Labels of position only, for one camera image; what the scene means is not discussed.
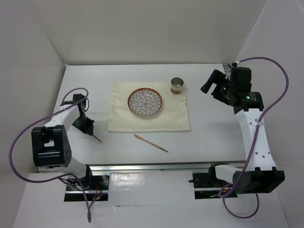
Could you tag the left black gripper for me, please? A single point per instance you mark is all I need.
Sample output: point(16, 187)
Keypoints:
point(88, 128)

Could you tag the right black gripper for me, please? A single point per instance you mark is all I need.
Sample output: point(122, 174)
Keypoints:
point(216, 77)

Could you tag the silver metal cup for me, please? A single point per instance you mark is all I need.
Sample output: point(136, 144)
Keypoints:
point(177, 85)

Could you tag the cream cloth napkin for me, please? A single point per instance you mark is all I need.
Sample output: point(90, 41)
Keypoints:
point(172, 117)

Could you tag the floral patterned plate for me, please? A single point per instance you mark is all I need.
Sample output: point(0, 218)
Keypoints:
point(145, 102)

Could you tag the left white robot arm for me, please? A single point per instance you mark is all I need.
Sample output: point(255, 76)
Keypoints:
point(50, 145)

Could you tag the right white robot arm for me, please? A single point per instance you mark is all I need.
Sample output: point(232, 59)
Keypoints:
point(260, 173)

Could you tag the copper knife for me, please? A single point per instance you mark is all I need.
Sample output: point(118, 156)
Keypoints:
point(144, 140)

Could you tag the aluminium rail right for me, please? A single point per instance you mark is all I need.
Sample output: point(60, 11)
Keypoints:
point(227, 68)

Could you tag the aluminium rail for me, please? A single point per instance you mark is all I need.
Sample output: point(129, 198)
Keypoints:
point(227, 68)
point(161, 166)

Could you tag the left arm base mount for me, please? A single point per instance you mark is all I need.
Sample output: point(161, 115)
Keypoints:
point(96, 189)

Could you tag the aluminium rail front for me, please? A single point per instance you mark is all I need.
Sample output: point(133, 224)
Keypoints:
point(161, 166)

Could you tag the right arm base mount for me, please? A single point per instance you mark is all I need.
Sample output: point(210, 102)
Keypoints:
point(206, 185)

